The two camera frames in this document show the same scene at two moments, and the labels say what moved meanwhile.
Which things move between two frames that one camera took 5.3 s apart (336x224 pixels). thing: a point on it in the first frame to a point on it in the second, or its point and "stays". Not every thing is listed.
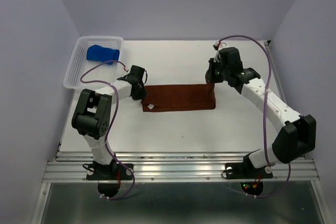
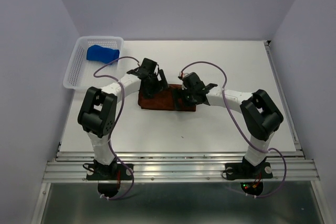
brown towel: (179, 97) stays
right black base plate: (245, 170) stays
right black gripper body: (218, 73) to (189, 99)
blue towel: (98, 53) stays
